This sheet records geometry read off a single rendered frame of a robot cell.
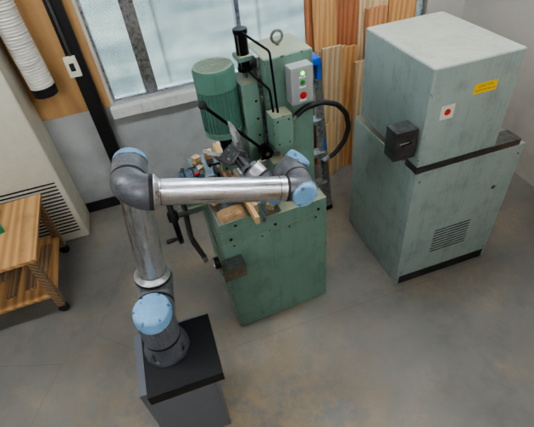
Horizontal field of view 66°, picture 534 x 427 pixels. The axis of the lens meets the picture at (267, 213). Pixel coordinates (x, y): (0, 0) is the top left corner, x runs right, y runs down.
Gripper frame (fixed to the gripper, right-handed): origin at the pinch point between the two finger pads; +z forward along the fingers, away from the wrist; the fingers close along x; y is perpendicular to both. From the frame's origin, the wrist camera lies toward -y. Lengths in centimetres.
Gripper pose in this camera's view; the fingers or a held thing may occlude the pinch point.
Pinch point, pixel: (215, 135)
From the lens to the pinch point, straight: 166.4
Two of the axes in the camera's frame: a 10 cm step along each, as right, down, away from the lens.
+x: -6.5, 7.2, 2.5
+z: -7.2, -6.9, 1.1
